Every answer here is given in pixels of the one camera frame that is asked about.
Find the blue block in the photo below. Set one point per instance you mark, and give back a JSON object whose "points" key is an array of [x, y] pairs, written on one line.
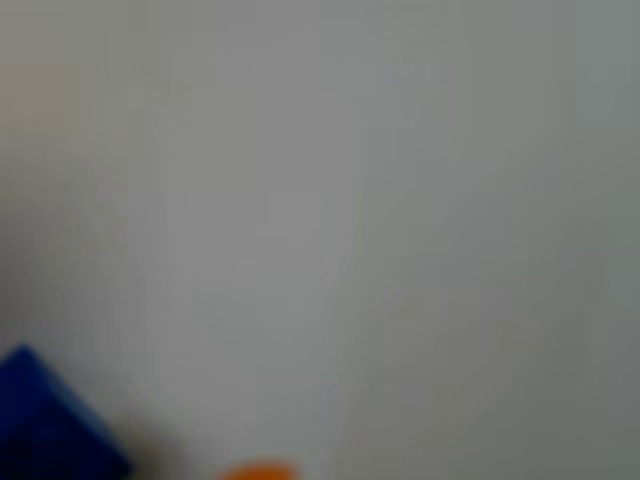
{"points": [[45, 430]]}

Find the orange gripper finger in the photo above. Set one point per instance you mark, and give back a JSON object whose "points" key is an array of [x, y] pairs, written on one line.
{"points": [[260, 472]]}

